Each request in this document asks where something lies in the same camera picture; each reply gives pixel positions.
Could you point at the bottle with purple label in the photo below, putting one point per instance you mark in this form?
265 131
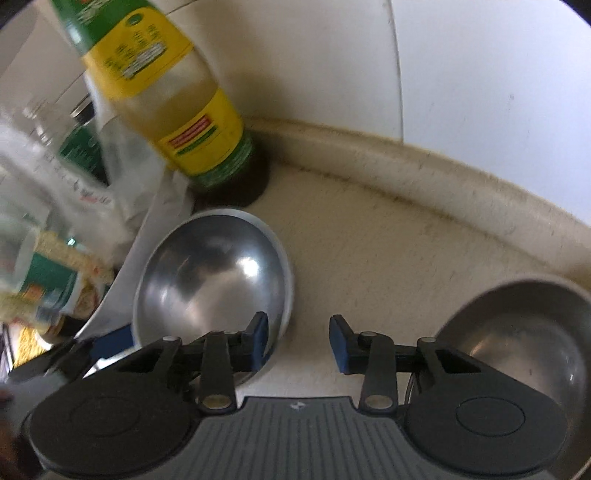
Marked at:
46 281

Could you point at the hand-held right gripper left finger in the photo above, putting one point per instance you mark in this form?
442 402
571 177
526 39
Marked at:
259 341

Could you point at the clear plastic bag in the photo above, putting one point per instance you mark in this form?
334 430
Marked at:
87 194

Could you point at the oil bottle with yellow label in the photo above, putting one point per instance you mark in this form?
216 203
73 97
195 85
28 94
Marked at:
152 83

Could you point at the stainless steel bowl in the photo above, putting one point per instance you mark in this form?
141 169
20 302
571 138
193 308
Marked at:
517 323
207 277

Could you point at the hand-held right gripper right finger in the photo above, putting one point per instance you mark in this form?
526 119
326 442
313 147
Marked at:
339 346

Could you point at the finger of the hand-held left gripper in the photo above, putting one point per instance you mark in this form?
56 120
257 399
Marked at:
113 345

